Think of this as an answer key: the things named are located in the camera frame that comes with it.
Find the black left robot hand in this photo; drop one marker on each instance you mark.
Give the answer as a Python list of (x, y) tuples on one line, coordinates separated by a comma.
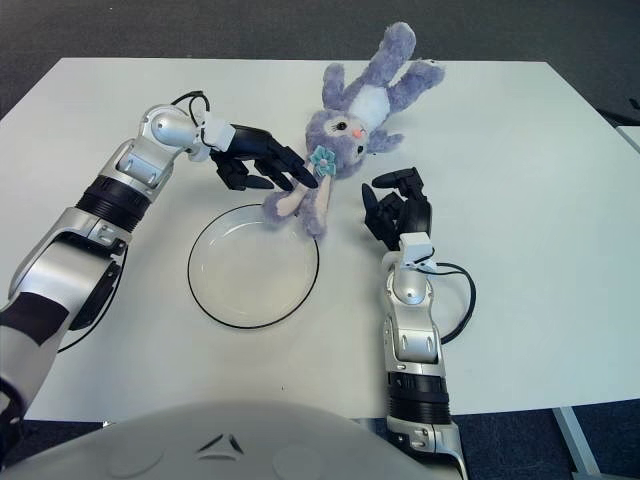
[(255, 147)]

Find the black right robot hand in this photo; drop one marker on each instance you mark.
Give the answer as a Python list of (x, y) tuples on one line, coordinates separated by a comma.
[(417, 215)]

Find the purple plush bunny doll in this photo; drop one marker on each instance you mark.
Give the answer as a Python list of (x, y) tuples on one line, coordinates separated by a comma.
[(345, 135)]

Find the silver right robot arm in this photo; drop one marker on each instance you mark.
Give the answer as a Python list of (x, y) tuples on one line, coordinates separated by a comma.
[(415, 340)]

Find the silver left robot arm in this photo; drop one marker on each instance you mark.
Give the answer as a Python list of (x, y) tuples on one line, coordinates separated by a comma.
[(75, 260)]

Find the white plate with black rim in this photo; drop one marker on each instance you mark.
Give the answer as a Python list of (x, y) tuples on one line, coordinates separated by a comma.
[(250, 285)]

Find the grey robot torso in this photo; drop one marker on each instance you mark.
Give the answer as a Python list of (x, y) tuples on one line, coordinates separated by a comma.
[(275, 430)]

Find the white table leg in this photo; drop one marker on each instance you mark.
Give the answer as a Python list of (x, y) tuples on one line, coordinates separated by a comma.
[(575, 440)]

